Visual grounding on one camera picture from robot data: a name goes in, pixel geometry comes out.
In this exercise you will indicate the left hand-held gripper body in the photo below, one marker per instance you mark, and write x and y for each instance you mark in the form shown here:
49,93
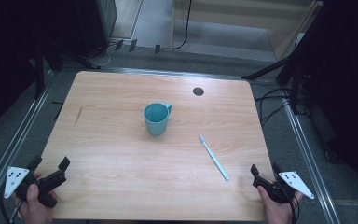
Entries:
15,180

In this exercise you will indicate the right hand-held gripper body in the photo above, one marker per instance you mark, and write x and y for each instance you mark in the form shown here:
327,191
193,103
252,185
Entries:
293,182

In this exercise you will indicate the person's right hand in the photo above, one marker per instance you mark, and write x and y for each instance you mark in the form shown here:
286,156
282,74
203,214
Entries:
279,213

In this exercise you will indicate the person's left hand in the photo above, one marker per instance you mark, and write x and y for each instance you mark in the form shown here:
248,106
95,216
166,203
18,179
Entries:
34,211

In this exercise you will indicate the pale blue toothbrush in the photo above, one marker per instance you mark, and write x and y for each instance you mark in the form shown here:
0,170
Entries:
214,158

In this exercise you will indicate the black metal stand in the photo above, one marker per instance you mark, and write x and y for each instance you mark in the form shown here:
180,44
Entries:
39,71

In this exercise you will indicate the dark round table grommet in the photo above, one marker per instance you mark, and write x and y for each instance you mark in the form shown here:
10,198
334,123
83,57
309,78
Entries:
198,91

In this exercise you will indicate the black tripod stand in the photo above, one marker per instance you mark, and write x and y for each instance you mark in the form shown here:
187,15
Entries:
270,69

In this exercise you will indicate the teal mug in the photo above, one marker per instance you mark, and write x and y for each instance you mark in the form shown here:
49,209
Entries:
156,123

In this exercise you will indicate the small black floor block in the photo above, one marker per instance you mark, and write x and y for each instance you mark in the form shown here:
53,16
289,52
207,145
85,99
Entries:
132,45
157,48
119,45

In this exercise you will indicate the dark cabinet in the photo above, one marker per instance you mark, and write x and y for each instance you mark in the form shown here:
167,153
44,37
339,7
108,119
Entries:
96,25

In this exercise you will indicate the metal floor rail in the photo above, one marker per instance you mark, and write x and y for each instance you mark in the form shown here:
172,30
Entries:
310,161
9,149
174,73

